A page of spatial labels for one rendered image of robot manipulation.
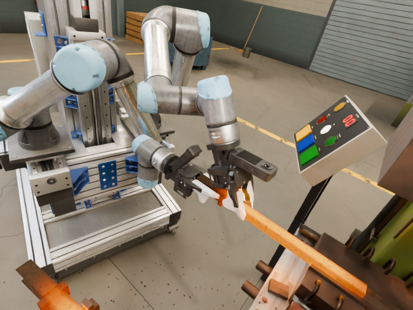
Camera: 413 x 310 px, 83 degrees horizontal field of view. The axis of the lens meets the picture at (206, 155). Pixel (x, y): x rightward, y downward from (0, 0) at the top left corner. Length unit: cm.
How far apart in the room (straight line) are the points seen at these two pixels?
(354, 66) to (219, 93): 802
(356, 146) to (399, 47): 752
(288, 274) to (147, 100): 56
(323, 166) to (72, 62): 85
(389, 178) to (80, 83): 70
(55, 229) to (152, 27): 124
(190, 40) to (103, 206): 119
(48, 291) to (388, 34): 836
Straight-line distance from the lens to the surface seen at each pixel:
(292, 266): 71
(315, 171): 96
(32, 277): 57
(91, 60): 72
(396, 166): 41
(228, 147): 55
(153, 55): 73
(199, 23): 94
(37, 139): 117
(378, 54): 842
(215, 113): 54
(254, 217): 63
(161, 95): 61
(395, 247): 80
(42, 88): 85
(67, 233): 162
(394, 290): 73
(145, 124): 90
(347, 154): 94
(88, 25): 116
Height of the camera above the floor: 145
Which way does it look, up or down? 34 degrees down
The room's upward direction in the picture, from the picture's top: 12 degrees clockwise
